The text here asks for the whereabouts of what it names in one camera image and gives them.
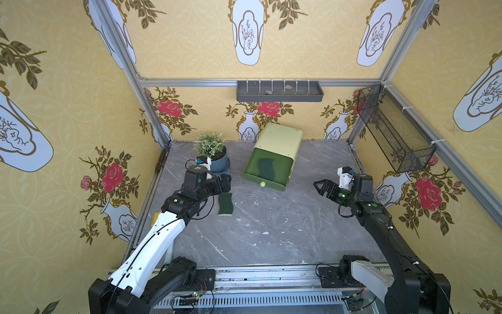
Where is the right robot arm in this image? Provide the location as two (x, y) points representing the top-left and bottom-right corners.
(313, 175), (453, 313)

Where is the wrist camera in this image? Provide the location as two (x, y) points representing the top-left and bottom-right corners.
(337, 166), (355, 190)
(196, 156), (212, 171)

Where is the green scrub sponge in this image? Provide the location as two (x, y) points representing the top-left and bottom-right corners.
(258, 158), (275, 181)
(218, 192), (233, 216)

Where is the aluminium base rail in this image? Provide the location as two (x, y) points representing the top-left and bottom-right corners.
(105, 262), (397, 314)

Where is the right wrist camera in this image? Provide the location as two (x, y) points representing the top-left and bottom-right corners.
(337, 166), (355, 190)

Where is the grey wall shelf tray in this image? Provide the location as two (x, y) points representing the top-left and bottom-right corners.
(236, 79), (324, 103)

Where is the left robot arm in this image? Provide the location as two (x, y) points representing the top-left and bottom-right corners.
(88, 165), (231, 313)

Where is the green drawer cabinet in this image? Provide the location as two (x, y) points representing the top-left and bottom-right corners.
(254, 123), (303, 187)

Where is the potted green plant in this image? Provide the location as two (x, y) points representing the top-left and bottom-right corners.
(193, 132), (230, 174)

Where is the black wire mesh basket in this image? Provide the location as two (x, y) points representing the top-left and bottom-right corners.
(356, 85), (436, 173)

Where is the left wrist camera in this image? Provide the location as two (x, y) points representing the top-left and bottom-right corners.
(196, 156), (212, 171)

